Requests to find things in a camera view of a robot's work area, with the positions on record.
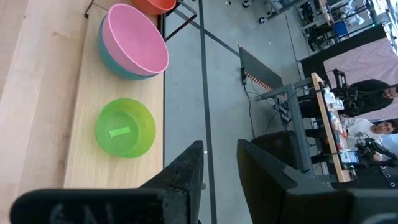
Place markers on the black desktop robot arm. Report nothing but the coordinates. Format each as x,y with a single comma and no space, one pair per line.
370,149
340,81

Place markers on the wooden desk with grey legs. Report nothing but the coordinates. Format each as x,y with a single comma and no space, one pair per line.
329,127

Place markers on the large pink bowl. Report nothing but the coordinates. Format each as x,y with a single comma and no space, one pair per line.
136,40

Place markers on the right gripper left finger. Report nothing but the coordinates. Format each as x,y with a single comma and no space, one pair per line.
174,186

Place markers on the small green translucent bowl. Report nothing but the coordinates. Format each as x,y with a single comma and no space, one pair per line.
130,146

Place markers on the large coral red bowl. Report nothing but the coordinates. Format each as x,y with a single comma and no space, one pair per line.
155,6

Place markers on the wooden shelf with black frame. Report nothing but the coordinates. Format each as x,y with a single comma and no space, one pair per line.
84,140

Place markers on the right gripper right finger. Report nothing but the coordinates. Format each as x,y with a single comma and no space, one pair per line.
273,193

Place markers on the pink chevron backdrop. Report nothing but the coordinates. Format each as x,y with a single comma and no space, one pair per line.
367,62

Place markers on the person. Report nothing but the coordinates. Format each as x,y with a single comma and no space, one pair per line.
370,93
357,127

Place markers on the dark panel with orange stripes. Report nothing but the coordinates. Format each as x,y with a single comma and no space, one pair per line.
258,67

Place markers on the large teal bowl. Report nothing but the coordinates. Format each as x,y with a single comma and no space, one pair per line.
109,62

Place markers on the blue bin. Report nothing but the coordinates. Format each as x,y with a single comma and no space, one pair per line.
340,29

